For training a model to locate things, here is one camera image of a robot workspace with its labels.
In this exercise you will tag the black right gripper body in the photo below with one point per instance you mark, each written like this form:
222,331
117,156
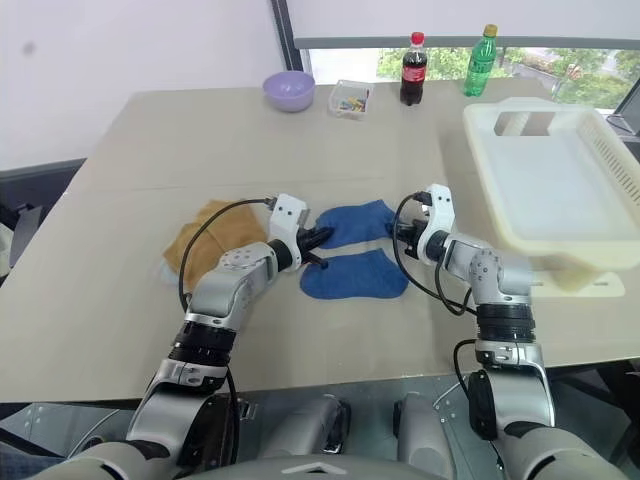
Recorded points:
411,234

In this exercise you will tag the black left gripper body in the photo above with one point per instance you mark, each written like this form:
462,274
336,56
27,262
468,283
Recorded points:
303,245

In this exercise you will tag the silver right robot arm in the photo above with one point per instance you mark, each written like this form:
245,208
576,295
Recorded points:
500,280

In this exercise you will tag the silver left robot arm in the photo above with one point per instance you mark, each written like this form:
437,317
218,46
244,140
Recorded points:
220,295

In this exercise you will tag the blue sock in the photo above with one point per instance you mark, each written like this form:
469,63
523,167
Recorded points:
357,222
352,282

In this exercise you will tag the tan brown sock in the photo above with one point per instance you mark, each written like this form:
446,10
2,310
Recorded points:
200,257
235,217

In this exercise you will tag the cream plastic basket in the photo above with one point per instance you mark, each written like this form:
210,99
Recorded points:
550,185

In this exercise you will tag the clear box of coloured clips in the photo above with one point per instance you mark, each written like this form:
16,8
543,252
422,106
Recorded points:
350,100

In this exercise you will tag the purple bowl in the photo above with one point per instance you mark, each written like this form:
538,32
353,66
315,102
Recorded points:
289,91

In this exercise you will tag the cola bottle red cap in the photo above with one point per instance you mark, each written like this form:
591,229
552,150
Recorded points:
413,70

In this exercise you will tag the grey rounded robot leg housing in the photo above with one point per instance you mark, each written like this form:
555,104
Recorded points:
312,430
425,432

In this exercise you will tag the green bottle yellow cap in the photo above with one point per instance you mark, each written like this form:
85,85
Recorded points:
481,62

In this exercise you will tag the grey robot torso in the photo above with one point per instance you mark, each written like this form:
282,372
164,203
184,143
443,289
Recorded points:
320,467

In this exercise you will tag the white roller blind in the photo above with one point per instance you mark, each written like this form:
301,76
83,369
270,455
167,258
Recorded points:
460,20

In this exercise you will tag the dark grey chair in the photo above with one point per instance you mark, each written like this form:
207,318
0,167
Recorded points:
30,210

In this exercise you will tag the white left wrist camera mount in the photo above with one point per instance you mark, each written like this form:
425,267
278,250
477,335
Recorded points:
286,216

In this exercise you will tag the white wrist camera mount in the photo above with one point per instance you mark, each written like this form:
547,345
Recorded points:
438,212
286,216

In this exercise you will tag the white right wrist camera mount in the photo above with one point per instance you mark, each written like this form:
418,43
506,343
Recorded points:
438,212

